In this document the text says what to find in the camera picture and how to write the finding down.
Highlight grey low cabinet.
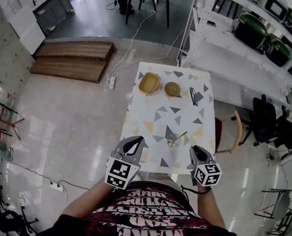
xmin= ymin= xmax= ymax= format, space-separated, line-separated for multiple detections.
xmin=32 ymin=0 xmax=74 ymax=37

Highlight beige trousers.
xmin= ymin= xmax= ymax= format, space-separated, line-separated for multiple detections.
xmin=136 ymin=172 xmax=183 ymax=192

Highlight person's right forearm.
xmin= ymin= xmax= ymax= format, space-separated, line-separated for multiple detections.
xmin=196 ymin=185 xmax=226 ymax=230

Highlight white triangle-patterned tablecloth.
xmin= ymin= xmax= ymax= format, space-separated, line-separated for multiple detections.
xmin=120 ymin=61 xmax=216 ymax=175

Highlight black metal frame stand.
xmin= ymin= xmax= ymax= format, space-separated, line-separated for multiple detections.
xmin=254 ymin=188 xmax=292 ymax=220

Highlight black office chair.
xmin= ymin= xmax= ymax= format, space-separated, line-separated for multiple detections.
xmin=241 ymin=94 xmax=278 ymax=147

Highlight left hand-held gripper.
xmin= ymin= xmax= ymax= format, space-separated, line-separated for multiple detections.
xmin=104 ymin=136 xmax=149 ymax=190

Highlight black floor cable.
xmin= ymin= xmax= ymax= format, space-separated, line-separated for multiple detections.
xmin=10 ymin=161 xmax=90 ymax=190

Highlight yellow-brown bowl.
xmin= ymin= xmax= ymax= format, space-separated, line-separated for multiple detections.
xmin=164 ymin=82 xmax=182 ymax=97

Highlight wooden step platform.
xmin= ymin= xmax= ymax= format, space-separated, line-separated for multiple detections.
xmin=29 ymin=41 xmax=117 ymax=84

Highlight white case with dark panel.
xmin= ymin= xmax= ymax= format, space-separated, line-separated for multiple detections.
xmin=265 ymin=0 xmax=290 ymax=22

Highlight wooden chair with red seat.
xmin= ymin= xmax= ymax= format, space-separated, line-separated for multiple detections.
xmin=214 ymin=110 xmax=244 ymax=154

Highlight black metal rack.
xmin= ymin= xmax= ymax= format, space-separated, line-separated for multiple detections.
xmin=0 ymin=161 xmax=38 ymax=236

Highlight dark red printed shirt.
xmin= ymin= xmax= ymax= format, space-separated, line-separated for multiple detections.
xmin=36 ymin=180 xmax=232 ymax=236

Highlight tall white cabinet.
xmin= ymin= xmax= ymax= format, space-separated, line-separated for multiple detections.
xmin=0 ymin=0 xmax=46 ymax=56

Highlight white power cable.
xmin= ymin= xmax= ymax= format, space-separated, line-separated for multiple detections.
xmin=113 ymin=29 xmax=186 ymax=73
xmin=110 ymin=4 xmax=167 ymax=80

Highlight group of green hard cases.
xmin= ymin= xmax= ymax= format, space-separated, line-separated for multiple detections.
xmin=234 ymin=8 xmax=292 ymax=67

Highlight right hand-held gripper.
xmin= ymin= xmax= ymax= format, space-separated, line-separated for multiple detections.
xmin=187 ymin=145 xmax=222 ymax=188

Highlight white metal shelving rack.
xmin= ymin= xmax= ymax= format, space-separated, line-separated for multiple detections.
xmin=176 ymin=0 xmax=292 ymax=108

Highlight yellow rectangular tray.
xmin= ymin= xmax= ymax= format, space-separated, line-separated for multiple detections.
xmin=138 ymin=72 xmax=161 ymax=95

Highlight person's left forearm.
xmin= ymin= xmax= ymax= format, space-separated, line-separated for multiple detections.
xmin=59 ymin=179 xmax=117 ymax=222

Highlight clear glass cup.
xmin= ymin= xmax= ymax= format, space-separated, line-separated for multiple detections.
xmin=166 ymin=132 xmax=181 ymax=149

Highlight red and black folding frame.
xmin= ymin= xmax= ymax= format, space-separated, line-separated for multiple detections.
xmin=0 ymin=99 xmax=26 ymax=140

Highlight black right wrist strap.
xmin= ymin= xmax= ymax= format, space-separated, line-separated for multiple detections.
xmin=181 ymin=184 xmax=212 ymax=196

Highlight black eyeglasses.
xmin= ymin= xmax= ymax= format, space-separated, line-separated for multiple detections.
xmin=189 ymin=87 xmax=199 ymax=107

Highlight white locker cabinet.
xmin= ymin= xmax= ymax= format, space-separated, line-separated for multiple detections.
xmin=0 ymin=5 xmax=36 ymax=103

